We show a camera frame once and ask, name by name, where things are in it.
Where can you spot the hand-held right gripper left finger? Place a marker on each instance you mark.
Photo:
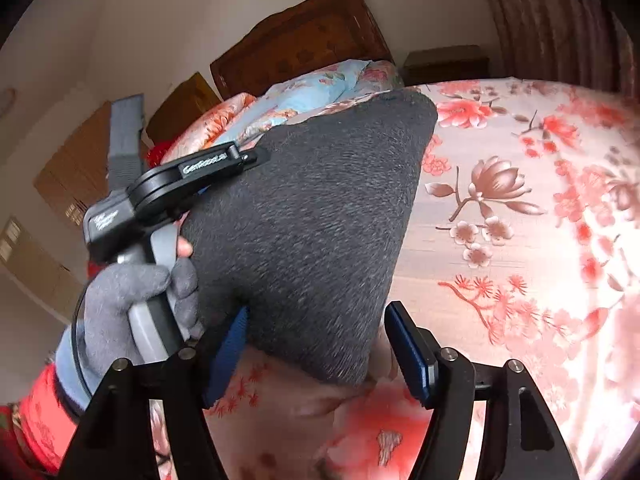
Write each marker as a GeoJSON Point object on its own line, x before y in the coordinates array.
{"type": "Point", "coordinates": [227, 355]}

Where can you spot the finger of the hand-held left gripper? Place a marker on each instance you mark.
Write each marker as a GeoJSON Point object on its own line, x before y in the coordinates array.
{"type": "Point", "coordinates": [215, 162]}

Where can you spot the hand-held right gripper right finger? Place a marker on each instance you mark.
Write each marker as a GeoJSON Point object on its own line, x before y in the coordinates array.
{"type": "Point", "coordinates": [405, 355]}

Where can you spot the dark grey striped garment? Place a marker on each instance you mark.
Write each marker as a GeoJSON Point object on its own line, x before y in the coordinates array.
{"type": "Point", "coordinates": [310, 210]}

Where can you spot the person's left forearm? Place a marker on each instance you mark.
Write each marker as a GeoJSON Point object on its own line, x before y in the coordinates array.
{"type": "Point", "coordinates": [40, 410]}

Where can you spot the person's left hand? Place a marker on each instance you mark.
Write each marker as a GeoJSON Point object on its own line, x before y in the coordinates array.
{"type": "Point", "coordinates": [115, 285]}

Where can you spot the red cloth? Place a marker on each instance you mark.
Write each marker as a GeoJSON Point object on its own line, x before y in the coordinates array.
{"type": "Point", "coordinates": [159, 155]}

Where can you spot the pink floral pillow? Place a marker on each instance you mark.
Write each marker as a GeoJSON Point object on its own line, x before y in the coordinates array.
{"type": "Point", "coordinates": [215, 120]}

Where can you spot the brown wooden cabinet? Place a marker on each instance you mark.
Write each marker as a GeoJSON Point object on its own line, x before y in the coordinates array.
{"type": "Point", "coordinates": [180, 110]}

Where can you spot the light brown wooden wardrobe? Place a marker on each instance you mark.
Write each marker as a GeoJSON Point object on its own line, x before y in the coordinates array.
{"type": "Point", "coordinates": [75, 170]}

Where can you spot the light blue floral folded quilt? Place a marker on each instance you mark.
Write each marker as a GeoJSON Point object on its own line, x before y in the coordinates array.
{"type": "Point", "coordinates": [300, 90]}

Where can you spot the pink floral bed sheet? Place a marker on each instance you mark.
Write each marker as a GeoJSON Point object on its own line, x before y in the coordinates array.
{"type": "Point", "coordinates": [500, 260]}

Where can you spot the dark wooden headboard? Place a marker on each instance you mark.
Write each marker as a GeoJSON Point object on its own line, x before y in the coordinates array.
{"type": "Point", "coordinates": [300, 35]}

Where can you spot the dark wooden nightstand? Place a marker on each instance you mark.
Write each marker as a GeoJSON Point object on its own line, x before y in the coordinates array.
{"type": "Point", "coordinates": [445, 65]}

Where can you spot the brown patterned curtain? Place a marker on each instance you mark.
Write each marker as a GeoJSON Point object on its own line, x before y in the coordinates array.
{"type": "Point", "coordinates": [560, 20]}

